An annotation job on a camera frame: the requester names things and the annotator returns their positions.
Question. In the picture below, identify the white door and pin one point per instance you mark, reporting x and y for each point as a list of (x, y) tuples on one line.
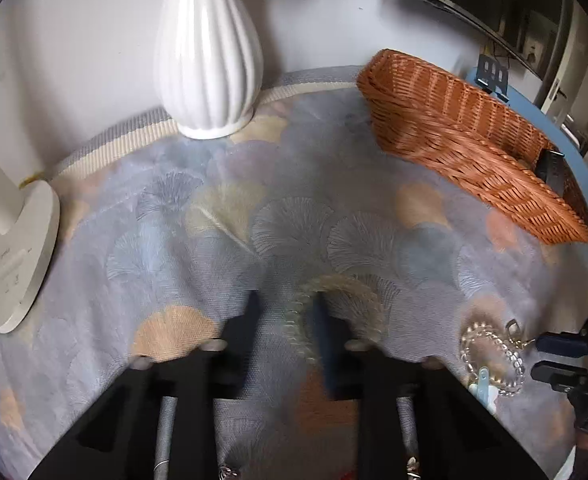
[(586, 110)]

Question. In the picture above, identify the light blue hair clip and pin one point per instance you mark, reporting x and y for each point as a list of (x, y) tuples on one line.
[(483, 381)]

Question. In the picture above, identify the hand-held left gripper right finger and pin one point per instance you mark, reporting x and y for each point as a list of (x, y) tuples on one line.
[(320, 340)]

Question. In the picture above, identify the white desk lamp base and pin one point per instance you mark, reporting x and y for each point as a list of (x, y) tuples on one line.
[(16, 260)]

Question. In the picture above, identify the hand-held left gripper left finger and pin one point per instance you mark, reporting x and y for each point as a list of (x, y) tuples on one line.
[(246, 332)]

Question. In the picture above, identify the black metal bracket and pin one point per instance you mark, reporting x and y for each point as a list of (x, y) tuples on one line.
[(494, 77)]

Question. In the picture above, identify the white ribbed vase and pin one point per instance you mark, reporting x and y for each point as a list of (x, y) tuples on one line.
[(206, 60)]

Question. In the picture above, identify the brown wicker basket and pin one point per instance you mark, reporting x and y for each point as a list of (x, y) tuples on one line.
[(449, 130)]

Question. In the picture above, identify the leaf patterned tablecloth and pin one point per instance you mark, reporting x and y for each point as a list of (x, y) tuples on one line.
[(223, 235)]

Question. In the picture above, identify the black box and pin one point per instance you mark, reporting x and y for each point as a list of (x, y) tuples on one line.
[(550, 166)]

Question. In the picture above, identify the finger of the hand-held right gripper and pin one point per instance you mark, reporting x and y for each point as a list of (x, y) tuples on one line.
[(556, 376), (561, 344)]

